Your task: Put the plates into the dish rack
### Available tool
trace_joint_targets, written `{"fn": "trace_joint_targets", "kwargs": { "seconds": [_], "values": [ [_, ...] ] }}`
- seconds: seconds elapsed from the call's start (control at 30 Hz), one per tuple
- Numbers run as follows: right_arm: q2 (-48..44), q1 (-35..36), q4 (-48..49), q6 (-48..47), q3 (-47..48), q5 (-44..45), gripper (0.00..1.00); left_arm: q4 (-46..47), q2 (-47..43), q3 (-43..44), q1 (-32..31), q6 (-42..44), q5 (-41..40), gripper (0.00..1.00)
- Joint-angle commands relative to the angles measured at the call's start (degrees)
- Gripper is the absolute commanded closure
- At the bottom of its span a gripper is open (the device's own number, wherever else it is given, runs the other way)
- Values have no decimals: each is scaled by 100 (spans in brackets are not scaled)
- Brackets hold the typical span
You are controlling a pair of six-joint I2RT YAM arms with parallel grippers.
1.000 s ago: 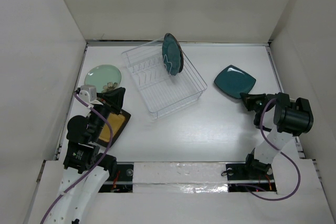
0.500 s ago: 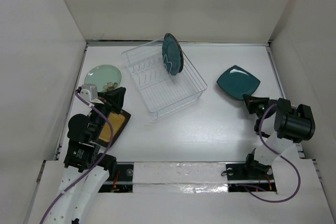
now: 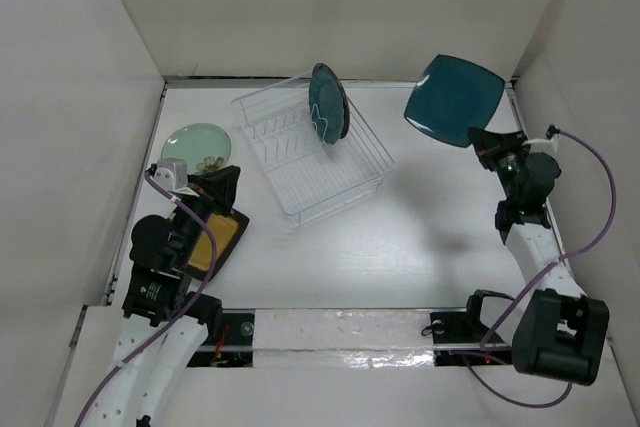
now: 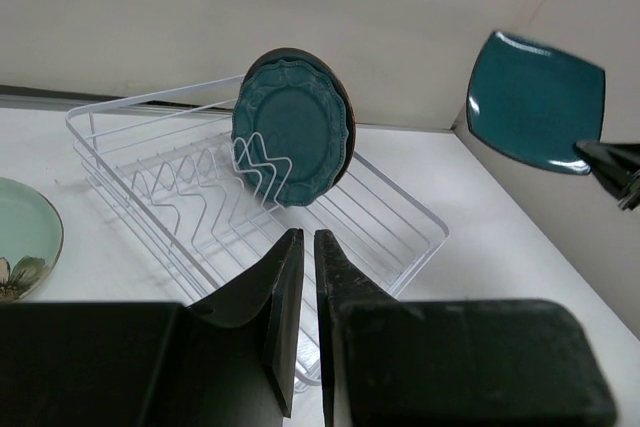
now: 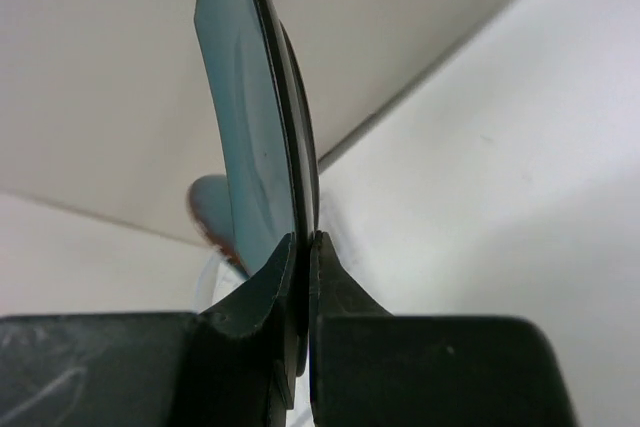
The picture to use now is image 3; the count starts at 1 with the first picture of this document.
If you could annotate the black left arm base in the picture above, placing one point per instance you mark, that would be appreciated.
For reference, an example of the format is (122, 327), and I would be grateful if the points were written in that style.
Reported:
(232, 347)

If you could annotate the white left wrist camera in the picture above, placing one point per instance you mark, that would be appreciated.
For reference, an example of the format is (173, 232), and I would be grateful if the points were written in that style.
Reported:
(171, 174)

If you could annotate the yellow square black-rimmed plate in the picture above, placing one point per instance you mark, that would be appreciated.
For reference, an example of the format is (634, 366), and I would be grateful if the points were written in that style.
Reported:
(227, 232)

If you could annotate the teal square plate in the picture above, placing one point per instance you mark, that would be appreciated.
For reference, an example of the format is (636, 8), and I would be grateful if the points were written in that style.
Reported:
(452, 96)

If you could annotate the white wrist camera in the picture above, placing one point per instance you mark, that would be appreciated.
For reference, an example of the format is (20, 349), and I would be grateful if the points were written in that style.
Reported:
(543, 145)
(171, 174)

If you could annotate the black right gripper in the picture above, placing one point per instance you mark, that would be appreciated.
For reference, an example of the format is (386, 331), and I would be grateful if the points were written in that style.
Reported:
(484, 141)

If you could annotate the light green glass plate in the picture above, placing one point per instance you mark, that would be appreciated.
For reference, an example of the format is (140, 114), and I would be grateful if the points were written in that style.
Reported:
(200, 145)

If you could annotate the teal scalloped round plate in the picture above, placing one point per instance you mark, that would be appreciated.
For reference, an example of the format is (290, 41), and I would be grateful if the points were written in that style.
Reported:
(325, 104)

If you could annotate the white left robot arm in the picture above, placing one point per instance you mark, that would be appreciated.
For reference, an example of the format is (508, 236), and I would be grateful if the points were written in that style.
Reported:
(164, 321)

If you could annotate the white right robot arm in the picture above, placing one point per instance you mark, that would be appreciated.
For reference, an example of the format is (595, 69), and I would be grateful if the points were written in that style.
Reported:
(553, 328)

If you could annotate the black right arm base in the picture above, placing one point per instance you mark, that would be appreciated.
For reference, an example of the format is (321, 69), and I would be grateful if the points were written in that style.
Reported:
(456, 334)

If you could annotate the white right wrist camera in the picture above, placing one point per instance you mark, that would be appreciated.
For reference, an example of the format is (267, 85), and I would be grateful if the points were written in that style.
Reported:
(543, 145)

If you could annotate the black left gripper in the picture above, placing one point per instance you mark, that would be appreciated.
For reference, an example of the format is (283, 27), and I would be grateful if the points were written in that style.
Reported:
(216, 187)

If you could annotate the blue round floral plate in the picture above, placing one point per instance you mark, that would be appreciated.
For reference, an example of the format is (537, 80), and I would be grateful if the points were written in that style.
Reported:
(342, 97)

